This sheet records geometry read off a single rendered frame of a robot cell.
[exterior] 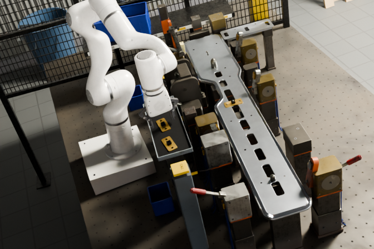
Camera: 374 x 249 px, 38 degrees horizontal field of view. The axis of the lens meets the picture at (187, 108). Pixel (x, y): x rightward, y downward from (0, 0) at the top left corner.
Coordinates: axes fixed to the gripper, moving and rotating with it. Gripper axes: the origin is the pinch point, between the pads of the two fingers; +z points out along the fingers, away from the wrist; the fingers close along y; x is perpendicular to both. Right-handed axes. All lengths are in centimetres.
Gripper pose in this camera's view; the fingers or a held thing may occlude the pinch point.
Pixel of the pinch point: (162, 120)
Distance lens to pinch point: 217.5
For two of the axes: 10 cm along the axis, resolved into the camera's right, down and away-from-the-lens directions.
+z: 1.8, 7.8, 6.0
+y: 9.1, -3.6, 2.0
